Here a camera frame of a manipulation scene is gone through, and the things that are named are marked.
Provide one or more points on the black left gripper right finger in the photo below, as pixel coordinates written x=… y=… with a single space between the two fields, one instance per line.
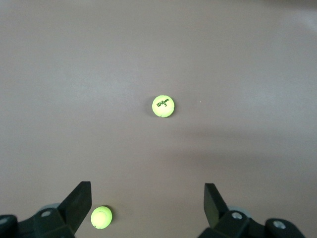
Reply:
x=214 y=205

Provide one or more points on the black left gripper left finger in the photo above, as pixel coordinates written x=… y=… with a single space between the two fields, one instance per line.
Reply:
x=75 y=205

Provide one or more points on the yellow-green tennis ball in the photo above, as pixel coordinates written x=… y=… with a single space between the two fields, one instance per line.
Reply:
x=163 y=106
x=101 y=217

